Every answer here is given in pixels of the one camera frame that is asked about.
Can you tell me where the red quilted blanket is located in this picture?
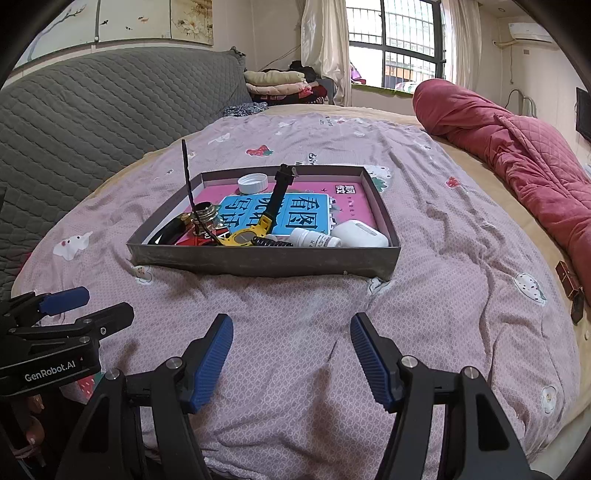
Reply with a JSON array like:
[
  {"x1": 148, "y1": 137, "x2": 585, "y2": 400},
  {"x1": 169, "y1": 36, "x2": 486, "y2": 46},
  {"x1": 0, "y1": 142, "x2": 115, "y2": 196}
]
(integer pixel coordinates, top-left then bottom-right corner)
[{"x1": 412, "y1": 78, "x2": 591, "y2": 261}]

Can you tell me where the black flat television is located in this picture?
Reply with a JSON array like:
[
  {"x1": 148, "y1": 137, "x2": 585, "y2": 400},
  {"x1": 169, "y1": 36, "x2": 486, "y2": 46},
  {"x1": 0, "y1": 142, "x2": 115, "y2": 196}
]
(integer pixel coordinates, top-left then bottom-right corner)
[{"x1": 575, "y1": 87, "x2": 591, "y2": 139}]

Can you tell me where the white pill bottle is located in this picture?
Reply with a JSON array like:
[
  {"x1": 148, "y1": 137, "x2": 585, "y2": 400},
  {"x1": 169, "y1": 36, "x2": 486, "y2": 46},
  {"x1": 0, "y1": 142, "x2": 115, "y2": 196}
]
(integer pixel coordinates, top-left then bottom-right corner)
[{"x1": 289, "y1": 227, "x2": 342, "y2": 248}]

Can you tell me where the fish wall painting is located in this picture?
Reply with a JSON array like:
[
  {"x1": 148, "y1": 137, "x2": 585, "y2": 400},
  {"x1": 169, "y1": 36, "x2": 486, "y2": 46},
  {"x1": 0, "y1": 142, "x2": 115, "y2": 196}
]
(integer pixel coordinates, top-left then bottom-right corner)
[{"x1": 98, "y1": 0, "x2": 172, "y2": 43}]

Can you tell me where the yellow watch with black strap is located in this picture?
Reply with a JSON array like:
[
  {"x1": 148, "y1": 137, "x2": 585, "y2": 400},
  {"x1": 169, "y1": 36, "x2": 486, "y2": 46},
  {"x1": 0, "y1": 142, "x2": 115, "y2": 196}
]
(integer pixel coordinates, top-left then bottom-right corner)
[{"x1": 181, "y1": 138, "x2": 298, "y2": 248}]

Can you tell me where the grey quilted headboard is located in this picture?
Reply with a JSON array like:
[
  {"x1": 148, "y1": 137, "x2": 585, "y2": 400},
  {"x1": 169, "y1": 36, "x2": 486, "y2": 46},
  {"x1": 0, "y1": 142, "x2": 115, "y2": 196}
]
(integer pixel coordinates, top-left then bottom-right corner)
[{"x1": 0, "y1": 46, "x2": 252, "y2": 296}]

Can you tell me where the pink folded blanket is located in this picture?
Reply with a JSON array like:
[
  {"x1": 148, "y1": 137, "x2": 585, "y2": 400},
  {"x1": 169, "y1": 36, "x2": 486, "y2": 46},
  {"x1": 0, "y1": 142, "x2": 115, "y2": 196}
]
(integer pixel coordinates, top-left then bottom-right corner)
[{"x1": 247, "y1": 82, "x2": 315, "y2": 96}]

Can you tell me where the grey cardboard box tray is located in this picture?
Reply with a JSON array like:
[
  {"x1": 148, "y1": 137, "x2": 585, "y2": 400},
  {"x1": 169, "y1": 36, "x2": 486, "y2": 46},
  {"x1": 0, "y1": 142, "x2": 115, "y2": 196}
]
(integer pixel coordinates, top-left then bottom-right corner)
[{"x1": 127, "y1": 166, "x2": 402, "y2": 281}]

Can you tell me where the dark red clothes pile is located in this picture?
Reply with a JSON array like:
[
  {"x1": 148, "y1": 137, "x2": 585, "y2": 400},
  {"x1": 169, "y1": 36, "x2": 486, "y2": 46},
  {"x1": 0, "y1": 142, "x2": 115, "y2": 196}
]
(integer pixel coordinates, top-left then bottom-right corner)
[{"x1": 288, "y1": 60, "x2": 331, "y2": 105}]

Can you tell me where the cream folded blanket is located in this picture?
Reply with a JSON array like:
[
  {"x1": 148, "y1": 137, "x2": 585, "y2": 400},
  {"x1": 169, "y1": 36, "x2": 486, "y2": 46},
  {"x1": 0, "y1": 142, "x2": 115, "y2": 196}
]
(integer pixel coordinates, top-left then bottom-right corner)
[{"x1": 243, "y1": 69, "x2": 308, "y2": 86}]

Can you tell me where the white ribbed jar lid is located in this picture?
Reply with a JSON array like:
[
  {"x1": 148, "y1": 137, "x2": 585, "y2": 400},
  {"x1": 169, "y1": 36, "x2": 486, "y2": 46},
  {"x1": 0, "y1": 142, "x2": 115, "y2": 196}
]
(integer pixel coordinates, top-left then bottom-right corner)
[{"x1": 237, "y1": 172, "x2": 269, "y2": 195}]

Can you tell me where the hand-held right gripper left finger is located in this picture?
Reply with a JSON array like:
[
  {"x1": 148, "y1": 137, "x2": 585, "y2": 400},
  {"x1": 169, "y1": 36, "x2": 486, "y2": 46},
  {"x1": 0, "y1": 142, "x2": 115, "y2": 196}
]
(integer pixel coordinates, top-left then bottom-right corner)
[{"x1": 55, "y1": 314, "x2": 235, "y2": 480}]

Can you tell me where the cream curtain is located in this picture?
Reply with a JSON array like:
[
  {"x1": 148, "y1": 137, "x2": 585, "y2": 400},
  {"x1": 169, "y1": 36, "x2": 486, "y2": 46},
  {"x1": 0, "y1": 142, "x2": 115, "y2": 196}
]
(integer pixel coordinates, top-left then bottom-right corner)
[
  {"x1": 441, "y1": 0, "x2": 483, "y2": 90},
  {"x1": 300, "y1": 0, "x2": 352, "y2": 106}
]

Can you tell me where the person's left hand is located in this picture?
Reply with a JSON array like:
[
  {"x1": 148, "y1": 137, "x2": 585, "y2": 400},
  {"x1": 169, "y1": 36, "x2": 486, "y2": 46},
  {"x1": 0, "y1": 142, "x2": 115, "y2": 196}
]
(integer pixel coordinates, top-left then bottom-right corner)
[{"x1": 23, "y1": 397, "x2": 47, "y2": 450}]

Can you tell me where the floral wall painting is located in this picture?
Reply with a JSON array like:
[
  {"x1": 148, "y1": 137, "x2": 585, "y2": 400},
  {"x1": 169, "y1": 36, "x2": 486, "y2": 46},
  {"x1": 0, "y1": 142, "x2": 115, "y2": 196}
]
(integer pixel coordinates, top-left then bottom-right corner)
[{"x1": 170, "y1": 0, "x2": 214, "y2": 44}]

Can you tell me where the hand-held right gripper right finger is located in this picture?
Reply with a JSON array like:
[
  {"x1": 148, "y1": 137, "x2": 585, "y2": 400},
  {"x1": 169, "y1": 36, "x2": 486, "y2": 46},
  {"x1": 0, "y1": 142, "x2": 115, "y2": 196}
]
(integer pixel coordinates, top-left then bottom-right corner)
[{"x1": 350, "y1": 312, "x2": 532, "y2": 480}]

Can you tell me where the white air conditioner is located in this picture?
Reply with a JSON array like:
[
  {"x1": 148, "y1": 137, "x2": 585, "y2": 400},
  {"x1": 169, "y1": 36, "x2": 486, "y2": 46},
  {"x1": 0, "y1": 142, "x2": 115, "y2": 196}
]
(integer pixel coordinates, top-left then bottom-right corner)
[{"x1": 508, "y1": 21, "x2": 555, "y2": 44}]

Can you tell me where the black bottle with gold cap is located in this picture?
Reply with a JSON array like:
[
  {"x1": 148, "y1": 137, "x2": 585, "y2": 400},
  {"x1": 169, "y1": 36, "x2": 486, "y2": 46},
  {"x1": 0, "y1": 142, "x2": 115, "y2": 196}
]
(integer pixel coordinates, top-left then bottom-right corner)
[{"x1": 148, "y1": 215, "x2": 192, "y2": 245}]

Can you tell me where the pink and blue book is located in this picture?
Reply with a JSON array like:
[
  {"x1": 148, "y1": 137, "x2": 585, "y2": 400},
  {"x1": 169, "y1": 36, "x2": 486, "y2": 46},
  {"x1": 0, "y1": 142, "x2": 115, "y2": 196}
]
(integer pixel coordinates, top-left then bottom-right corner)
[{"x1": 175, "y1": 181, "x2": 370, "y2": 247}]

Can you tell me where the branch wall painting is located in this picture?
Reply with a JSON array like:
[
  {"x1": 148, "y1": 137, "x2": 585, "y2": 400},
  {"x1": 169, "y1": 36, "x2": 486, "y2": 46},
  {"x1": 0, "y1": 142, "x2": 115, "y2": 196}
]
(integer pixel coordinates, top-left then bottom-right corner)
[{"x1": 14, "y1": 0, "x2": 101, "y2": 70}]

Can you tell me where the purple printed bed sheet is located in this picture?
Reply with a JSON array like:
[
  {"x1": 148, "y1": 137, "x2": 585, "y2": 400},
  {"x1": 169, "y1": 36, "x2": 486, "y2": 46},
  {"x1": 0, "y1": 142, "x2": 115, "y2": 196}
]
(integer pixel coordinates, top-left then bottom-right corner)
[{"x1": 11, "y1": 111, "x2": 583, "y2": 480}]

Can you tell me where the white earbud case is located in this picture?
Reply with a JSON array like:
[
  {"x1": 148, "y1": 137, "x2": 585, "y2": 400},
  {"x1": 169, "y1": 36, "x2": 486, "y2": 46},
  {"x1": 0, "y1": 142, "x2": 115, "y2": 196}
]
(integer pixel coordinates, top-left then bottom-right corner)
[{"x1": 330, "y1": 219, "x2": 391, "y2": 248}]

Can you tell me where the barred window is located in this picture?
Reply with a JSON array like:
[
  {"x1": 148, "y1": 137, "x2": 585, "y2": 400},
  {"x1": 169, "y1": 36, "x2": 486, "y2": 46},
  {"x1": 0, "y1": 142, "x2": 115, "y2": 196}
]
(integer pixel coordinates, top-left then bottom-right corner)
[{"x1": 345, "y1": 0, "x2": 446, "y2": 88}]

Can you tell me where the dark floral cloth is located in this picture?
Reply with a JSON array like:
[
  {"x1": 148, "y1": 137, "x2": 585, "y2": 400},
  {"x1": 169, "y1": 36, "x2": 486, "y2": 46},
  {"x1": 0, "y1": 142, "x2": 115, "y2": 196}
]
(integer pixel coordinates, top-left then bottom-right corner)
[{"x1": 223, "y1": 102, "x2": 269, "y2": 117}]

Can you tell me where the white tube frame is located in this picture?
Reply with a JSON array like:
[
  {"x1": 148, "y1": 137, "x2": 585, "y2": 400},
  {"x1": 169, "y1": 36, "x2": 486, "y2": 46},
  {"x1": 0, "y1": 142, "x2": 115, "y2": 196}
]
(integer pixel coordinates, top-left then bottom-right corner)
[{"x1": 507, "y1": 88, "x2": 539, "y2": 119}]

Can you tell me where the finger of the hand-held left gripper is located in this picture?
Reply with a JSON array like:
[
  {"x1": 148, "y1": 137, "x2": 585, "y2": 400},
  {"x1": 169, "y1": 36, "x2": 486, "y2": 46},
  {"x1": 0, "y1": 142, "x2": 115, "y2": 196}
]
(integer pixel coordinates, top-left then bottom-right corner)
[
  {"x1": 9, "y1": 302, "x2": 136, "y2": 345},
  {"x1": 9, "y1": 286, "x2": 90, "y2": 319}
]

